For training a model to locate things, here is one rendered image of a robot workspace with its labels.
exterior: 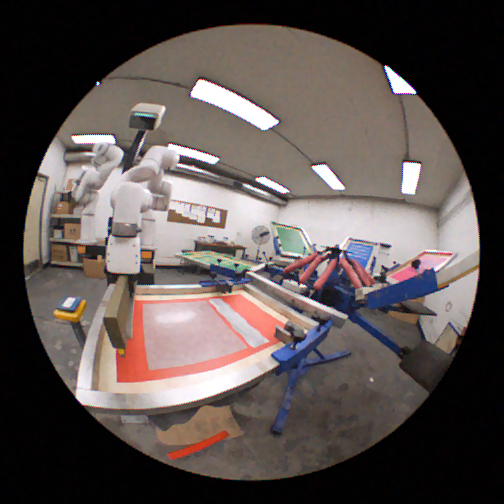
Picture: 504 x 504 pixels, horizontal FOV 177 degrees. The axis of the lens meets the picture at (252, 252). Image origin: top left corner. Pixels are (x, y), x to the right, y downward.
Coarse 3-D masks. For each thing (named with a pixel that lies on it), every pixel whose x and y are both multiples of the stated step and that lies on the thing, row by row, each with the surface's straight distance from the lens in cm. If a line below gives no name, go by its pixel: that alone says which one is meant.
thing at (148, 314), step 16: (144, 304) 68; (160, 304) 68; (176, 304) 68; (192, 304) 69; (208, 304) 70; (240, 304) 74; (144, 320) 59; (160, 320) 58; (176, 320) 58; (192, 320) 59; (208, 320) 59
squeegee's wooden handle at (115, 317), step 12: (120, 276) 45; (120, 288) 38; (120, 300) 34; (108, 312) 30; (120, 312) 32; (108, 324) 30; (120, 324) 31; (108, 336) 32; (120, 336) 31; (120, 348) 33
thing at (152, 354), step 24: (264, 312) 71; (144, 336) 52; (168, 336) 51; (192, 336) 51; (216, 336) 52; (240, 336) 54; (264, 336) 56; (120, 360) 46; (144, 360) 45; (168, 360) 44; (192, 360) 44; (216, 360) 44
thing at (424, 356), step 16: (336, 304) 120; (352, 320) 108; (368, 320) 106; (384, 336) 96; (400, 352) 93; (416, 352) 90; (432, 352) 100; (416, 368) 78; (432, 368) 86; (432, 384) 77
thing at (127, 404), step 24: (144, 288) 75; (168, 288) 75; (192, 288) 78; (216, 288) 83; (240, 288) 91; (96, 312) 60; (288, 312) 69; (96, 336) 50; (96, 360) 46; (264, 360) 42; (96, 384) 43; (216, 384) 36; (240, 384) 36; (96, 408) 38; (120, 408) 35; (144, 408) 34; (168, 408) 35
